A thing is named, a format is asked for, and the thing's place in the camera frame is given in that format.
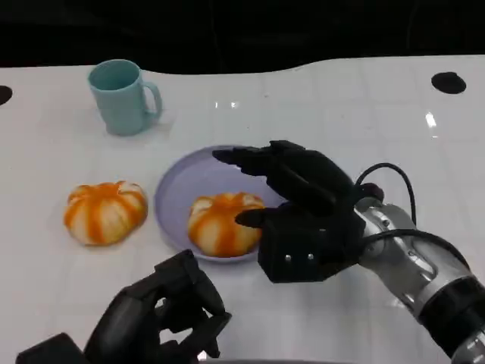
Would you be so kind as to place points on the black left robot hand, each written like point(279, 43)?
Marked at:
point(125, 318)

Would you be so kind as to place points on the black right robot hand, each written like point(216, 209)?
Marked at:
point(318, 178)

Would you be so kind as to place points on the orange and white bread roll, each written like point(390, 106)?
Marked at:
point(221, 227)
point(104, 214)

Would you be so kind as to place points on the lilac plate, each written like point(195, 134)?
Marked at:
point(182, 189)

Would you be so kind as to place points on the pale green mug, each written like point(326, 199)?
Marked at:
point(119, 108)

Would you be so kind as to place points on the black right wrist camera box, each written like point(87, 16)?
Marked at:
point(299, 254)

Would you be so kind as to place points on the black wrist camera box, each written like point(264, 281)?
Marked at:
point(49, 350)
point(299, 254)

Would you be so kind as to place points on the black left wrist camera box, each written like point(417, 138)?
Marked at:
point(49, 350)

